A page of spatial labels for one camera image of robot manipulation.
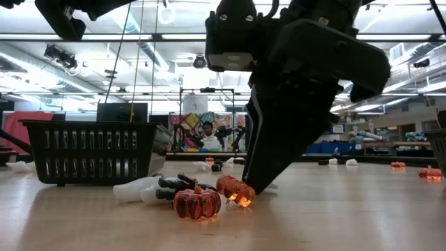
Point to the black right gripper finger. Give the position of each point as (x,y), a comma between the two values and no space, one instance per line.
(250,139)
(289,139)

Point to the black plastic spider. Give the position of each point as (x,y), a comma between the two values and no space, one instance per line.
(239,161)
(323,162)
(165,194)
(217,166)
(174,183)

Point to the black slotted plastic basket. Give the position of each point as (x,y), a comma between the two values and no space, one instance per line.
(94,155)
(439,146)

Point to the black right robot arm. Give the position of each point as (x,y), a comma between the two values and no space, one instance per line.
(320,14)

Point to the black background robot arm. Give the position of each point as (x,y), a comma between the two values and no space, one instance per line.
(188,137)
(230,134)

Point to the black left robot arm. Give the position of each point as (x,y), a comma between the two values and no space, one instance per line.
(59,17)

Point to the shelf with blue bins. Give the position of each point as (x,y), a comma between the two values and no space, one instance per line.
(327,148)

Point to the person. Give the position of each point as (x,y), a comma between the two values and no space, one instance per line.
(209,130)

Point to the black computer monitor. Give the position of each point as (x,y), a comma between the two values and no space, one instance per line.
(122,112)

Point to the orange red curtain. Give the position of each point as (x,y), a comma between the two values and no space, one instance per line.
(21,129)

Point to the colourful wall mural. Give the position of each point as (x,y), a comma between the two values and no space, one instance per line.
(191,120)

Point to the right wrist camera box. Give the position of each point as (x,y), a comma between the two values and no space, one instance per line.
(230,35)

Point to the black ceiling-mounted camera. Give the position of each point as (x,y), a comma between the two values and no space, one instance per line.
(61,57)
(199,62)

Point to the black aluminium table frame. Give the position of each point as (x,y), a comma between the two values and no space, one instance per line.
(383,160)

